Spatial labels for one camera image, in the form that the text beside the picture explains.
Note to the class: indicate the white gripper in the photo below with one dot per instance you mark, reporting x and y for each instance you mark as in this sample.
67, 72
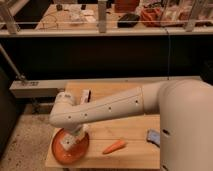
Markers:
69, 139

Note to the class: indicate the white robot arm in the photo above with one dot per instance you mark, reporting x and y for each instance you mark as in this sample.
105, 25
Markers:
186, 118

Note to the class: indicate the orange ceramic bowl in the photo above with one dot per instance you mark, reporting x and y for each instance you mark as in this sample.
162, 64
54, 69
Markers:
67, 156

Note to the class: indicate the orange carrot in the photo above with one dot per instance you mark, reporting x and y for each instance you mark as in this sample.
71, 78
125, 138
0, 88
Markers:
115, 146

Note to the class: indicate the grey metal beam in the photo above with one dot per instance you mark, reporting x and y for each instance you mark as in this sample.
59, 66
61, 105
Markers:
49, 88

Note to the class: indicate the diagonal metal rod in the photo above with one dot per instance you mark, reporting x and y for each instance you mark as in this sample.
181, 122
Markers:
19, 76

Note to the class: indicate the blue crumpled cloth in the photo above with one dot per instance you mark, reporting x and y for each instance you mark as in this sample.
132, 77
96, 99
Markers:
153, 137

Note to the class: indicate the black case on shelf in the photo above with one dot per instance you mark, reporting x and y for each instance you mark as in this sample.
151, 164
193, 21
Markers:
128, 20

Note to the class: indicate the orange object on shelf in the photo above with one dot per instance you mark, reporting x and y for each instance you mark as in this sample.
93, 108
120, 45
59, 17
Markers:
150, 16

